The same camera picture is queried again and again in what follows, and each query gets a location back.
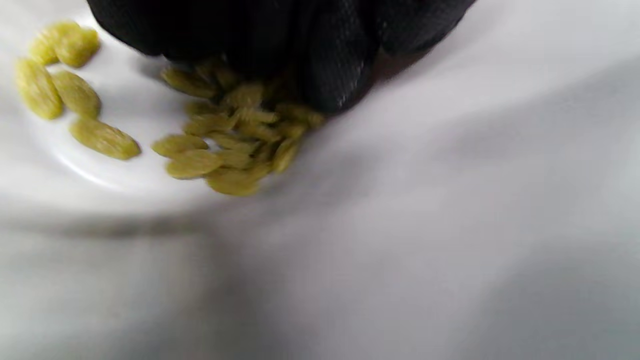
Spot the pile of green raisins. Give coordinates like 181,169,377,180
14,20,328,197

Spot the person's left hand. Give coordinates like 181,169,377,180
86,0,476,115

